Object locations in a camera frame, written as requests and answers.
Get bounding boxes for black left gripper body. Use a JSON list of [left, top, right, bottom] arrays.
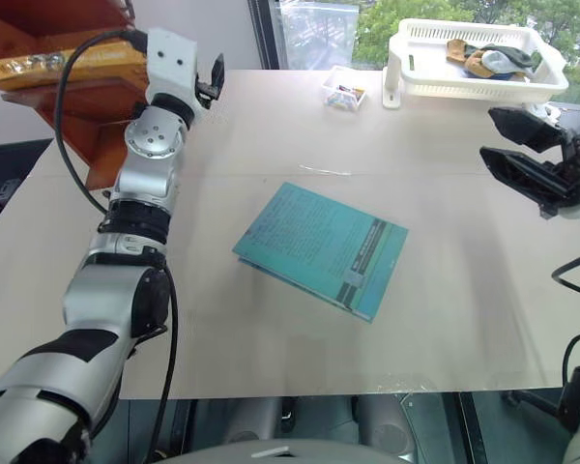
[[192, 72, 224, 110]]

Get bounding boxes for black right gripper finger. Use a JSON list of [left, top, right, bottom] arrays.
[[478, 146, 569, 210], [487, 106, 565, 156]]

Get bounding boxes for wooden bookshelf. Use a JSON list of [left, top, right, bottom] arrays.
[[0, 0, 149, 192]]

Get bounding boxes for teal book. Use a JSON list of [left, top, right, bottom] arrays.
[[231, 181, 410, 324]]

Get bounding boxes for light grey sock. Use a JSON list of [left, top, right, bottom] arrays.
[[480, 49, 534, 81]]

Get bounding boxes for white plastic basket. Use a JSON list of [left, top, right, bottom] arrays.
[[381, 17, 570, 122]]

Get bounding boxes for cloth items in basket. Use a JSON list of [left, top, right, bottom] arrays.
[[465, 42, 543, 74]]

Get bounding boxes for tan brown cloth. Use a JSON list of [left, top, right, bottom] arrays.
[[446, 38, 495, 79]]

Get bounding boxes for small clear plastic box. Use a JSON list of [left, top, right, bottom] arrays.
[[319, 64, 369, 114]]

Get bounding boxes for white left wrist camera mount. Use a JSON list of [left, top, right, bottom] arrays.
[[143, 27, 205, 123]]

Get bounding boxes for black window frame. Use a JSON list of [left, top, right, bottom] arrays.
[[246, 0, 292, 72]]

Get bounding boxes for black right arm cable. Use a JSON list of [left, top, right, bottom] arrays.
[[550, 248, 580, 305]]

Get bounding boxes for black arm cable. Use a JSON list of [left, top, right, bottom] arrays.
[[550, 248, 580, 305], [53, 29, 180, 464]]

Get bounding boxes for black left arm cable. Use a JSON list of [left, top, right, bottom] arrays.
[[53, 29, 180, 464]]

